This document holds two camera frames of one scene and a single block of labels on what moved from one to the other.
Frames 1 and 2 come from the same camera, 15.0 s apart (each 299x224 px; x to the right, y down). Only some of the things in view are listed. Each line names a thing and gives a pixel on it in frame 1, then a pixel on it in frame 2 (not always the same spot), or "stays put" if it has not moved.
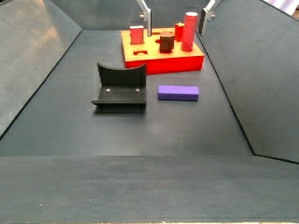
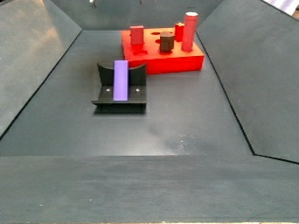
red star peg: (179, 31) stays put
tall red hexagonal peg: (189, 31) stays put
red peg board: (144, 53) stays put
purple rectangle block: (177, 93) → (120, 80)
